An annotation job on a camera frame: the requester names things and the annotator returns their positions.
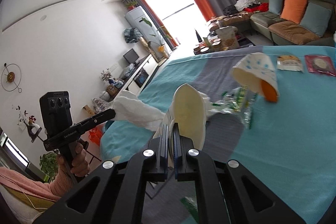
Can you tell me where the cluttered coffee table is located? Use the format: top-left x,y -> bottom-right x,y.
193,26 -> 255,55

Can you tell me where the orange peel in far cup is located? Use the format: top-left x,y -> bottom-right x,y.
261,80 -> 278,103

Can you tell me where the white tv cabinet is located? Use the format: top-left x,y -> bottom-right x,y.
108,55 -> 158,102

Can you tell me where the orange cushion middle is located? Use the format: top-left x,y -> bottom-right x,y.
280,0 -> 308,24

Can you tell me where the white brown snack wrapper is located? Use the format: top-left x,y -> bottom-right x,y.
277,55 -> 303,72

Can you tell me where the pink sleeved forearm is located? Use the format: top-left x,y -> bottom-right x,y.
1,167 -> 74,202

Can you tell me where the clothes pile on sofa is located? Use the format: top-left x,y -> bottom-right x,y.
223,0 -> 269,15

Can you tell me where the grey orange curtain left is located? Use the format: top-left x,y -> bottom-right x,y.
122,0 -> 178,50

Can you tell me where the tall green potted plant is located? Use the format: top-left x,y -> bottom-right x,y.
139,16 -> 170,59

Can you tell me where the person's left hand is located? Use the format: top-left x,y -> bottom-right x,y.
56,143 -> 90,177

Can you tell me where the blue cup white lid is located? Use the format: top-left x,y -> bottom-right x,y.
333,32 -> 336,48

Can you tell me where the blue grey cushion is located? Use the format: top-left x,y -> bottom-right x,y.
269,0 -> 283,15
299,2 -> 332,38

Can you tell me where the white paper cup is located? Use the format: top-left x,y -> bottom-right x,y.
231,52 -> 280,98
160,84 -> 207,150

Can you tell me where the teal grey tablecloth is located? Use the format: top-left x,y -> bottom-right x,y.
100,45 -> 336,224

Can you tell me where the blue grey cushion left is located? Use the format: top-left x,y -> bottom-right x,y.
269,0 -> 283,15

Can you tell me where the round wall clock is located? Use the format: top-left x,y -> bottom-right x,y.
1,63 -> 22,93

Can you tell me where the red cookie wrapper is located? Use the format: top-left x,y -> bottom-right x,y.
305,55 -> 335,77

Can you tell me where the white standing air conditioner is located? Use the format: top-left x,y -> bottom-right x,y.
125,6 -> 159,44

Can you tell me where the blue grey cushion right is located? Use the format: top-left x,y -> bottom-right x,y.
299,2 -> 332,38

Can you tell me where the green white candy wrapper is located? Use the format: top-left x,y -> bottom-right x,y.
180,197 -> 199,223

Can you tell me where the green sectional sofa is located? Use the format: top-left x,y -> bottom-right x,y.
209,0 -> 335,47

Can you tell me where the clear green plastic wrapper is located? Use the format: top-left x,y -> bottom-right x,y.
210,86 -> 257,129

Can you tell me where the small black monitor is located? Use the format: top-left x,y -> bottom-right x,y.
123,48 -> 139,64

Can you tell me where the white tissue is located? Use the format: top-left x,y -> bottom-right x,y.
110,84 -> 215,132

